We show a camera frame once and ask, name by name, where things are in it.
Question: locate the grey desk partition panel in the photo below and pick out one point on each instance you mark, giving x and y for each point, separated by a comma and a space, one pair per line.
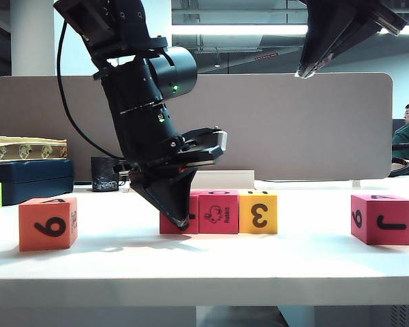
293, 129

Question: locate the vented panel under table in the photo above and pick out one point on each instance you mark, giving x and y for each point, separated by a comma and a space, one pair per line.
404, 316

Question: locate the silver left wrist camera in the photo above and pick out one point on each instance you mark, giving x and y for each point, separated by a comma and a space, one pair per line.
224, 140

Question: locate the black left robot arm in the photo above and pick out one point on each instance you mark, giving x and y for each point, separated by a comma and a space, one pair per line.
136, 102

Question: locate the dark blue case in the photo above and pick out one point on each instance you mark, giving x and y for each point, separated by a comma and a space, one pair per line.
30, 180

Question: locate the red hanging ceiling sign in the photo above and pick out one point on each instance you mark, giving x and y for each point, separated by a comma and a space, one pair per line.
266, 56

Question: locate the red letter block with T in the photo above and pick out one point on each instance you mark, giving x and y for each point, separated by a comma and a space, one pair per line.
192, 218

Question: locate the yellow letter block with 3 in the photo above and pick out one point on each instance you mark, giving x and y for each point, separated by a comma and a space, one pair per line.
259, 214

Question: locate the person in dark green shirt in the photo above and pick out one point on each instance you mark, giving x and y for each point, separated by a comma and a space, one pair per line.
405, 139

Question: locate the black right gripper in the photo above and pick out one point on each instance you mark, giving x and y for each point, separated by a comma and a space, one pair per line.
385, 15

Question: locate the yellow printed box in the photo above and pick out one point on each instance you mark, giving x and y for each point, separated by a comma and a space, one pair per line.
27, 148

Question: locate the small ceiling spotlight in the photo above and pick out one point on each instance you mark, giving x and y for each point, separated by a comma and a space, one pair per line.
217, 63

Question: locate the red letter block with J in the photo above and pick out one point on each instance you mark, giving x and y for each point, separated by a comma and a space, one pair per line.
385, 221

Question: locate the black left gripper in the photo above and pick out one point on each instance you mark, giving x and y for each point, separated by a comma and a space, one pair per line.
163, 160

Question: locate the red letter block with rabbit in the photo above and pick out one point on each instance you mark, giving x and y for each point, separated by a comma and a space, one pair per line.
218, 214

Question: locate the white partition foot bracket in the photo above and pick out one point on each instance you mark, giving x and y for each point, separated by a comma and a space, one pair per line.
356, 184

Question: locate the long ceiling light strip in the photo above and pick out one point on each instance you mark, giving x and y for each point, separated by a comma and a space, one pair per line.
231, 29

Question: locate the black round object red trim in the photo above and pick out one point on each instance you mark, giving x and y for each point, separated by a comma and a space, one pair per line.
400, 168

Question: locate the black mug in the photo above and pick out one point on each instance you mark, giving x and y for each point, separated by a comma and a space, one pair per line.
104, 173

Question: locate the orange letter block with 6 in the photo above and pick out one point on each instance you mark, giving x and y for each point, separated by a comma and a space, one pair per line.
44, 225

